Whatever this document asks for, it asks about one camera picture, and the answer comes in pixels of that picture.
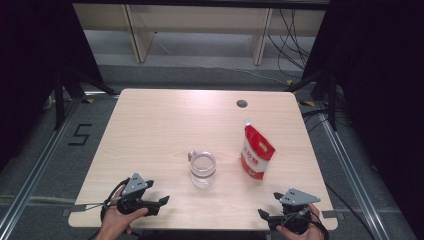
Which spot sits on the person's left hand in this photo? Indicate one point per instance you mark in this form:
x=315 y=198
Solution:
x=116 y=223

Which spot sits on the dark curtain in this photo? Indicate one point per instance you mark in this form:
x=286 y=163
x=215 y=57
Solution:
x=26 y=66
x=383 y=83

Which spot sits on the person's right hand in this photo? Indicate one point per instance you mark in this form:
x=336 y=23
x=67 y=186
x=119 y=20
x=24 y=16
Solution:
x=300 y=236

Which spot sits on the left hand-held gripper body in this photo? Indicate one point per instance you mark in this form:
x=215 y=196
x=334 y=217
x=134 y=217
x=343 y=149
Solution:
x=133 y=185

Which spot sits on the black metal stand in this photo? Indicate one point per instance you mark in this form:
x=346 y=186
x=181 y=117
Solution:
x=59 y=100
x=332 y=100

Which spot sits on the grey tape strip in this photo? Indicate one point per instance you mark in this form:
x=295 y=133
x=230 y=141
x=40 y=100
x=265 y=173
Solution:
x=330 y=214
x=78 y=208

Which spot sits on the metal floor rail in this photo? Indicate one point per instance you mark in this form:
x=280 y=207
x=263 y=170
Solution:
x=38 y=166
x=348 y=166

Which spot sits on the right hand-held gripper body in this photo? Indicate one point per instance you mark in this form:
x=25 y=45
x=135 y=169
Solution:
x=298 y=197

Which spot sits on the black top frame bar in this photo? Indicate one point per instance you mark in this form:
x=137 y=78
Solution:
x=200 y=2

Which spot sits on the yellow black tape piece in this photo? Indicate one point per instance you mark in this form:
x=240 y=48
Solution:
x=88 y=100
x=289 y=82
x=307 y=103

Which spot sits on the beige wooden shelf unit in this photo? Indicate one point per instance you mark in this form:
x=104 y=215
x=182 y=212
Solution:
x=200 y=18

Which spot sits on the clear glass jar with lid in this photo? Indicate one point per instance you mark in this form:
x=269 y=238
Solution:
x=203 y=173

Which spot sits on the red and white sugar bag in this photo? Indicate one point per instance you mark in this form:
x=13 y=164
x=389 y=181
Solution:
x=255 y=150

